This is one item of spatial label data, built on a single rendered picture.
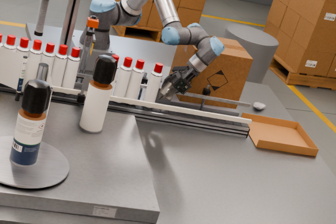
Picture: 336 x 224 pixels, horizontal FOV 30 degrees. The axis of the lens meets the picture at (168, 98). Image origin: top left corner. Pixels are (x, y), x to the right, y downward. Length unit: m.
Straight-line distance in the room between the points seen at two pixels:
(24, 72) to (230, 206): 0.93
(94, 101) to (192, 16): 4.11
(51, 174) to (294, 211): 0.94
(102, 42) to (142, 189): 1.10
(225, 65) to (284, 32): 3.66
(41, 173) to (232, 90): 1.25
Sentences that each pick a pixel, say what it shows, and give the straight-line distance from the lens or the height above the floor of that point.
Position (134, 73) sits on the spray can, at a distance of 2.65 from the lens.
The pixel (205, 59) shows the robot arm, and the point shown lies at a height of 1.16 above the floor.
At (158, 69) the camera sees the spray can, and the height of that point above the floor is 1.07.
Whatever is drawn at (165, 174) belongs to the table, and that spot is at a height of 0.83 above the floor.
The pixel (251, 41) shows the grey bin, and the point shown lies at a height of 0.62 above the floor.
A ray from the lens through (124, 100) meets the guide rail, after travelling 2.67.
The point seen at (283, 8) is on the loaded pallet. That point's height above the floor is 0.60.
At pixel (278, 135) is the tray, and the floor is 0.83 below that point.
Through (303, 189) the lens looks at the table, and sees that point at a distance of 2.63.
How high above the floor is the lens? 2.01
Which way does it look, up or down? 23 degrees down
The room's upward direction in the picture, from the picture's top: 17 degrees clockwise
